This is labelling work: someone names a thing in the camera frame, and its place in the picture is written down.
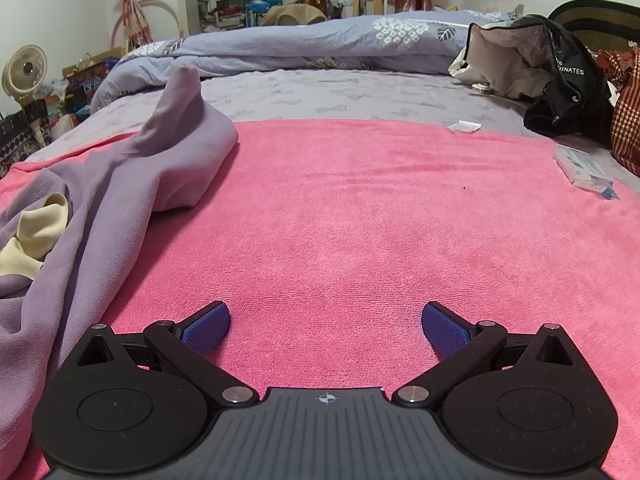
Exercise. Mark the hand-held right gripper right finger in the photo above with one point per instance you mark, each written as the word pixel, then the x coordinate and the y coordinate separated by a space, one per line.
pixel 445 331

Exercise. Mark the purple garment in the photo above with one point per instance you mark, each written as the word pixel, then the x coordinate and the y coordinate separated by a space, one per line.
pixel 100 200

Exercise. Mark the blue plush toy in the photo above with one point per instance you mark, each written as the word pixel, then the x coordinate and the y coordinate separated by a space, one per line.
pixel 265 1

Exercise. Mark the pink hula hoop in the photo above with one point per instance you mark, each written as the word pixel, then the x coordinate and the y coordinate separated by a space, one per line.
pixel 176 19

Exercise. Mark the pink blanket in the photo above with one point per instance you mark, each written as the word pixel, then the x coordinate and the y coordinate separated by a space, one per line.
pixel 350 210

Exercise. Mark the white tissue pack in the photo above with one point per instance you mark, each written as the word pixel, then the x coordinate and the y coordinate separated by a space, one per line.
pixel 582 167

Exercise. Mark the white paper scrap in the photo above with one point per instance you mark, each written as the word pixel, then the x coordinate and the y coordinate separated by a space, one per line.
pixel 464 126

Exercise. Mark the lilac bed sheet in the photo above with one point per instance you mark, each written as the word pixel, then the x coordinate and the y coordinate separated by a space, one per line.
pixel 325 95

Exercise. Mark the cream cloth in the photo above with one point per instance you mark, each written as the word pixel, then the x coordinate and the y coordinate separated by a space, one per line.
pixel 35 230

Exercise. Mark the black jacket with cream lining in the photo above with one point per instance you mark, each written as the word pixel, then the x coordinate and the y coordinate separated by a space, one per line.
pixel 575 85

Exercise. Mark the dark zigzag patterned bag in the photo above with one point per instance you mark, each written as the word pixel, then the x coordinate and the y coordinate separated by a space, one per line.
pixel 17 140

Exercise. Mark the cream desk fan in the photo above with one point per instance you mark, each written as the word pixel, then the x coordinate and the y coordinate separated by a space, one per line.
pixel 25 70

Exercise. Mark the blue-grey floral duvet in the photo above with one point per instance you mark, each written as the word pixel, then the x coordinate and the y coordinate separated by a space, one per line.
pixel 300 42

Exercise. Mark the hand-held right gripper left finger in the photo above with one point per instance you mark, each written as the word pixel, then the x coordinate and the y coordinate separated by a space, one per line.
pixel 207 329

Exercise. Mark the red houndstooth garment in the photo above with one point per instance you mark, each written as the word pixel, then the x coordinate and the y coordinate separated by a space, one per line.
pixel 627 125

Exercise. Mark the dark printed gift bag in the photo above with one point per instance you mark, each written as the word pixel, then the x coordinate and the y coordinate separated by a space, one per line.
pixel 92 87

